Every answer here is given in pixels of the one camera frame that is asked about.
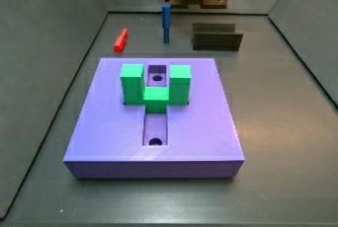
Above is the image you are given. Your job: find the blue peg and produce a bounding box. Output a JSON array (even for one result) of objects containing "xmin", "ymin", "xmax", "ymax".
[{"xmin": 163, "ymin": 4, "xmax": 171, "ymax": 43}]

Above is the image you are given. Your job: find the red peg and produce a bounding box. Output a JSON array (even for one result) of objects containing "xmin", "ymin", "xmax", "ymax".
[{"xmin": 114, "ymin": 29, "xmax": 128, "ymax": 52}]

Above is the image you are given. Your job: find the purple base block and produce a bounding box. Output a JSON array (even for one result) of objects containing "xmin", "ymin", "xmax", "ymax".
[{"xmin": 63, "ymin": 58, "xmax": 244, "ymax": 179}]

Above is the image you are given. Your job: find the green U-shaped block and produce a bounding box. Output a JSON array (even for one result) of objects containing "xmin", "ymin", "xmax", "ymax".
[{"xmin": 120, "ymin": 64, "xmax": 191, "ymax": 114}]

